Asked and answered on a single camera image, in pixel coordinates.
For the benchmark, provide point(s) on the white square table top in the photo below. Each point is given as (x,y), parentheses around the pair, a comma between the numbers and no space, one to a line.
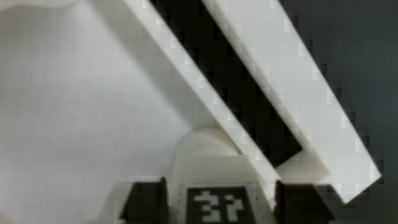
(98,105)

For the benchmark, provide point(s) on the white U-shaped fence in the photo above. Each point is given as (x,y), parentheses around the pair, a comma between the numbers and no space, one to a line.
(332,162)

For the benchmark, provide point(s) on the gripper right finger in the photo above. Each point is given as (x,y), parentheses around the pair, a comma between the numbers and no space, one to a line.
(301,208)

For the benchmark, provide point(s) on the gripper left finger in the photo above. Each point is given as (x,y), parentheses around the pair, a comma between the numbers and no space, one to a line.
(137,203)

